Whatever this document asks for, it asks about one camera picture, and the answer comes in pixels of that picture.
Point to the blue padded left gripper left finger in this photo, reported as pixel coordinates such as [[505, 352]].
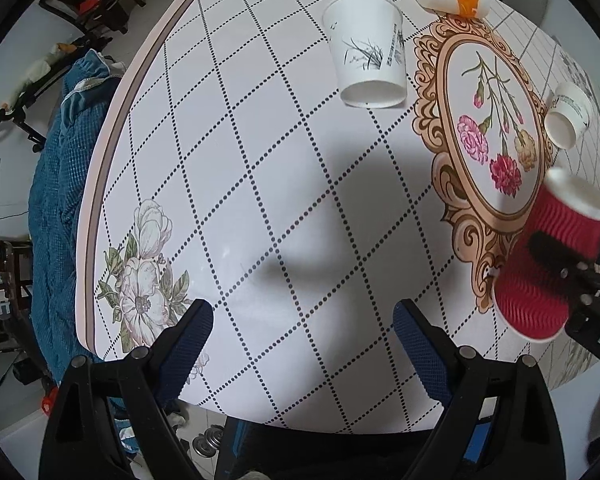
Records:
[[177, 350]]

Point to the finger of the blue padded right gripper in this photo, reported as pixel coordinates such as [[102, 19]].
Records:
[[554, 256]]

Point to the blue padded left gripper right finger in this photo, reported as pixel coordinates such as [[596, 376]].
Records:
[[424, 345]]

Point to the red corrugated paper cup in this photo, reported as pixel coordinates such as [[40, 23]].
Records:
[[529, 292]]

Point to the white paper cup green print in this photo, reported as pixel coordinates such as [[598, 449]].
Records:
[[568, 116]]

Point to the white paper cup bamboo print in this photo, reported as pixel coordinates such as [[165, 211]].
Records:
[[365, 39]]

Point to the black trousers legs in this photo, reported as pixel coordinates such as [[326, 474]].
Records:
[[281, 453]]

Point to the blue quilted jacket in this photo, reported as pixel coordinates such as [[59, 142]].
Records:
[[55, 201]]

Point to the floral diamond pattern tablecloth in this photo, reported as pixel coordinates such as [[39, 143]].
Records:
[[229, 169]]

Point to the dark wooden chair left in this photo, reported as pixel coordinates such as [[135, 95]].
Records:
[[16, 278]]

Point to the black tripod stand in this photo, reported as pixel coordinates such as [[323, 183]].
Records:
[[39, 77]]

